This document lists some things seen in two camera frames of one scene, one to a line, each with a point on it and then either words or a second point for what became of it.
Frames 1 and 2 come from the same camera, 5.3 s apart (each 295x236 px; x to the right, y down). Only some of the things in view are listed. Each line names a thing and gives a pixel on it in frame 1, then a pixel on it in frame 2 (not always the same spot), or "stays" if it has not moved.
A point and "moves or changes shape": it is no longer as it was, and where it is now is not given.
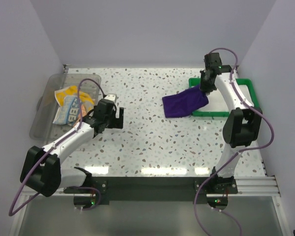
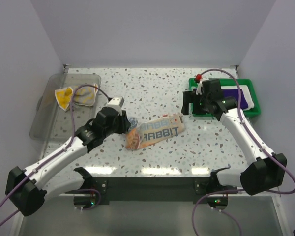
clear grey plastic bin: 42,126 stays
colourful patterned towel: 69,113 to 140,133
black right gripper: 203,88 to 191,97
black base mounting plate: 103,190 stays
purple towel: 184,103 moves or changes shape
